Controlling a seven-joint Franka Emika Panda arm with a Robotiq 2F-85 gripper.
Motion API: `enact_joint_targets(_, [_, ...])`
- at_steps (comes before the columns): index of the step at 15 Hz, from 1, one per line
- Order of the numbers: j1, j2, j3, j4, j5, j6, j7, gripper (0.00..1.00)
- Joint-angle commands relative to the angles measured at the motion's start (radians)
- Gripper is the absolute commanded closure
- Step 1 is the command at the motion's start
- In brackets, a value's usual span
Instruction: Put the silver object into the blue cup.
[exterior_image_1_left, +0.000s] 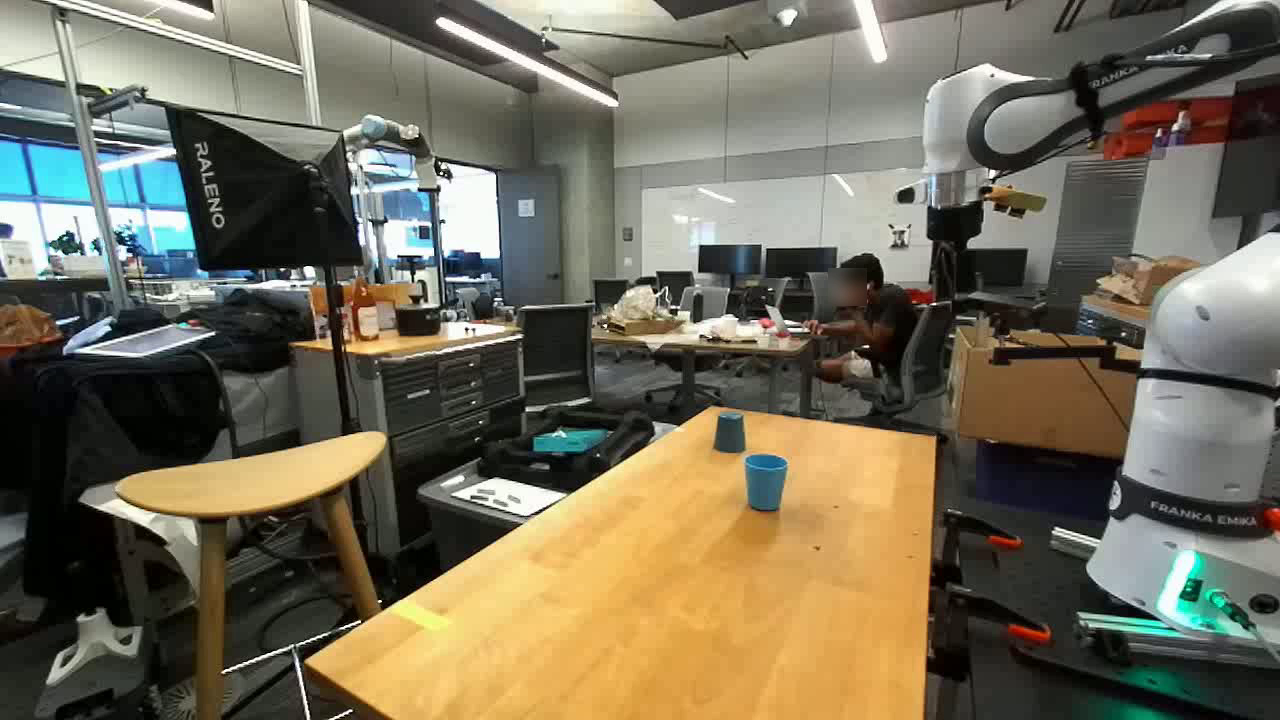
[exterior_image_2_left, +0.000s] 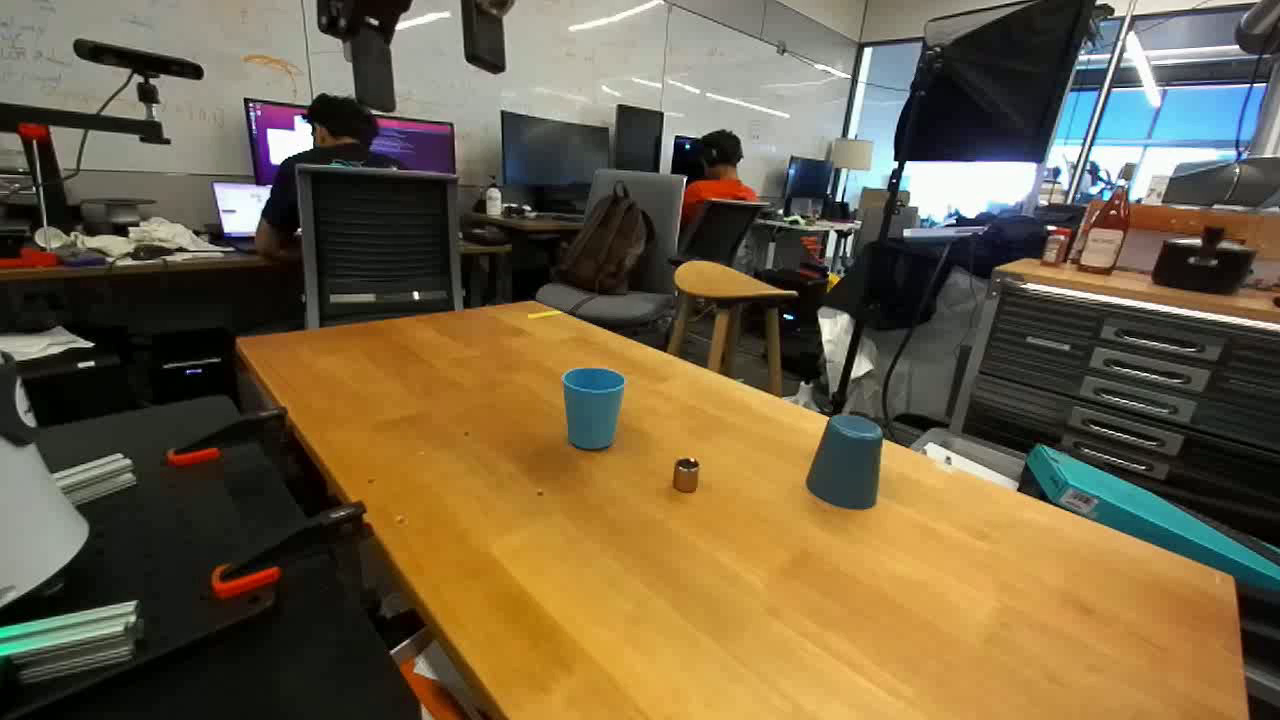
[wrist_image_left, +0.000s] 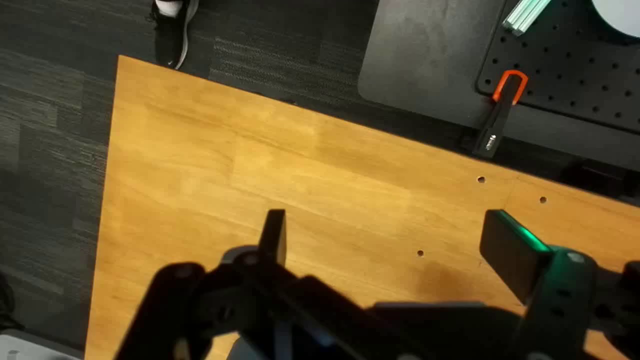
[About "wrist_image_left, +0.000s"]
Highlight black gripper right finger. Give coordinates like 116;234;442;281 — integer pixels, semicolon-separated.
477;208;599;360

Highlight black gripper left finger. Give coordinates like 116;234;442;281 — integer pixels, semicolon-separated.
222;208;375;360

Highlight white round object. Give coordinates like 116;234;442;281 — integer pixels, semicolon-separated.
589;0;640;39

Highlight black orange clamp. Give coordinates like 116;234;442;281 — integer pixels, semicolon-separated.
472;68;532;160

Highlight black perforated pegboard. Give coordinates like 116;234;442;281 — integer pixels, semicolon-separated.
474;0;640;133

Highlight green white tubes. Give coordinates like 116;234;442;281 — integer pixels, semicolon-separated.
499;0;553;37

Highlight grey base plate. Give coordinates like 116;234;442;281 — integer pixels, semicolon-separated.
355;0;640;174

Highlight black white strap object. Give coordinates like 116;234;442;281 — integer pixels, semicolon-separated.
149;0;201;69

